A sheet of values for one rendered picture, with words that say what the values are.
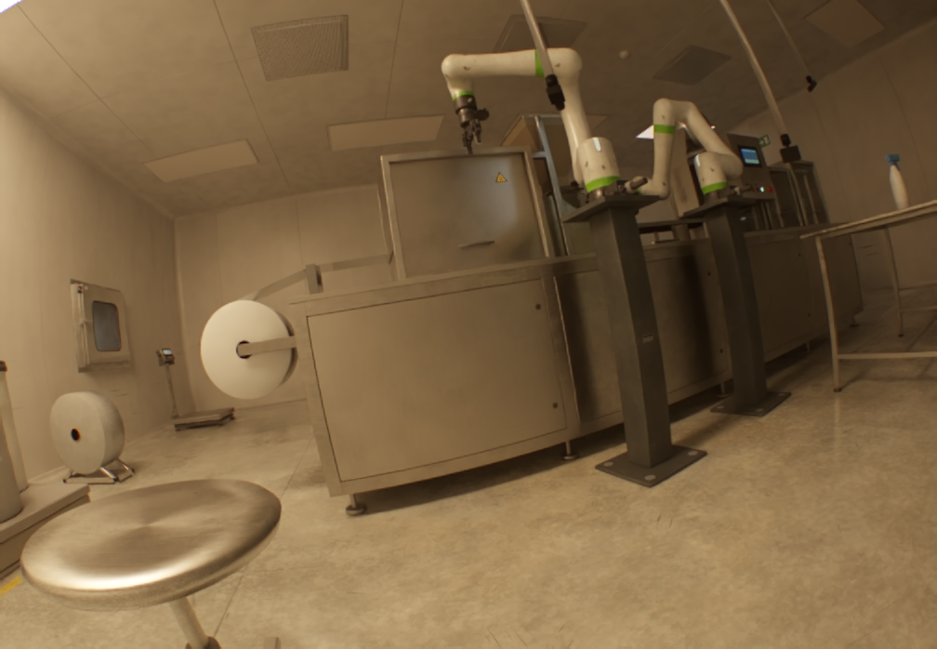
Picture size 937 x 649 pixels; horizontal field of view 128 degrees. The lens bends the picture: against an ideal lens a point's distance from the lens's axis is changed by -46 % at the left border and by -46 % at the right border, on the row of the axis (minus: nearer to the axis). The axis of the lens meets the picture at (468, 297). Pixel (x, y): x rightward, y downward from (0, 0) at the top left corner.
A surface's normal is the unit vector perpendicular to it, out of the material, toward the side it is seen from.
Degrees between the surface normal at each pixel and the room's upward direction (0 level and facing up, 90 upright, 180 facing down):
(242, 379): 90
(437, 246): 90
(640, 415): 90
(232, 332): 90
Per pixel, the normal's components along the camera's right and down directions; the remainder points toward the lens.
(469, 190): 0.24, -0.10
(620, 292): -0.92, 0.14
